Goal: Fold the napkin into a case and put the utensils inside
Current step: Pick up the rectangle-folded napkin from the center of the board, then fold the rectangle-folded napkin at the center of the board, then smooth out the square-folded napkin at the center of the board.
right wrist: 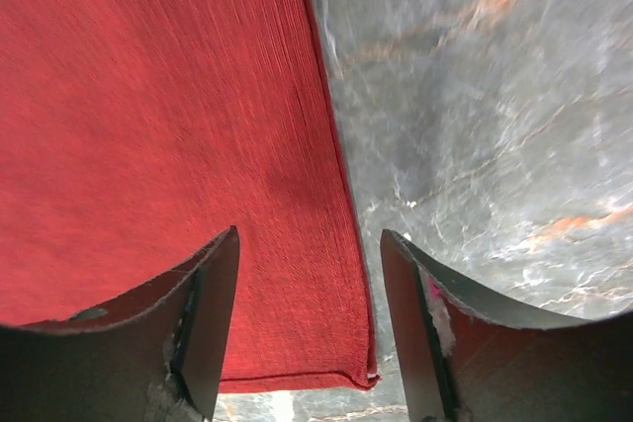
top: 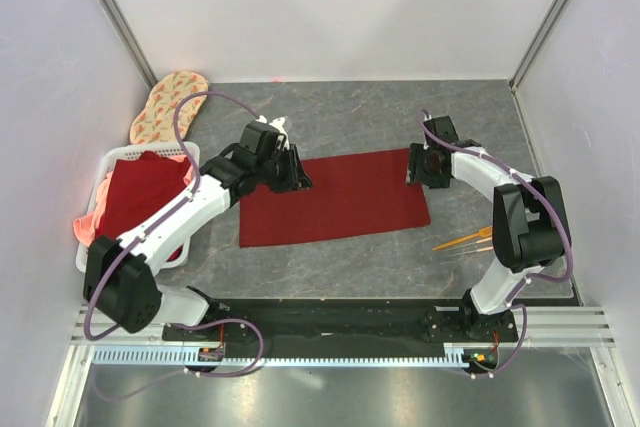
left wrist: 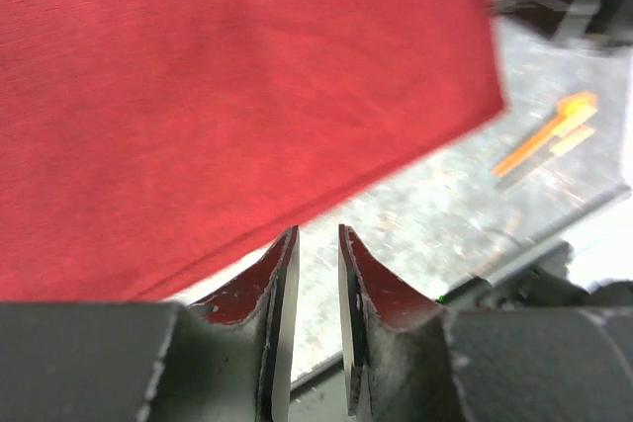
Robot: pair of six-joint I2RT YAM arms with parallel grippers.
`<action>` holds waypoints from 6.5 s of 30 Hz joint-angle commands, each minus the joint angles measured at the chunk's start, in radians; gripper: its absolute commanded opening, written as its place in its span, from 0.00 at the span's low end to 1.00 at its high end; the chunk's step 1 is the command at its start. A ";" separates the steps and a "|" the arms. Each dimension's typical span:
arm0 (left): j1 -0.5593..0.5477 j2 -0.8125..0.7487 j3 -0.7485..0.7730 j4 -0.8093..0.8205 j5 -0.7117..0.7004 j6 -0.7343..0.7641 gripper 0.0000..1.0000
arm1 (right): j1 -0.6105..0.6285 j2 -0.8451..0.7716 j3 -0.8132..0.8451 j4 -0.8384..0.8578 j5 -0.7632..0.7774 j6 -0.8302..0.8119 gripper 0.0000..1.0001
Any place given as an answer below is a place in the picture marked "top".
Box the white plastic basket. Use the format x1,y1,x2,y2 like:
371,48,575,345
73,142,193,272

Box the white slotted cable duct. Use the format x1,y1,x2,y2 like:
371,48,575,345
93,345,470,368

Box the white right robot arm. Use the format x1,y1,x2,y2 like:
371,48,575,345
407,143,574,341

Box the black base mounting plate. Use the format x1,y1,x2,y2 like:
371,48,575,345
162,298,526,357

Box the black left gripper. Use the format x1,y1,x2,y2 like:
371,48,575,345
255,144,312,194

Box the floral oval placemat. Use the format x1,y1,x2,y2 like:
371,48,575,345
129,70,209,145

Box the salmon pink cloth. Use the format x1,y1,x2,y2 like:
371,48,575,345
72,172,113,247

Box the red cloth napkin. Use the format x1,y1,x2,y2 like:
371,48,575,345
239,148,431,248

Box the orange plastic fork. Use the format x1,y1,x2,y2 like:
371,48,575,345
432,227,493,251

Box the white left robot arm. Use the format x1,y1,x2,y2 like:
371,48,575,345
83,144,312,341

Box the chopstick with tan handle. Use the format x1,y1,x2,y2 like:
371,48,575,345
448,237,493,250

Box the red cloth in basket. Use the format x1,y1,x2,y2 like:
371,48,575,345
95,151,193,239

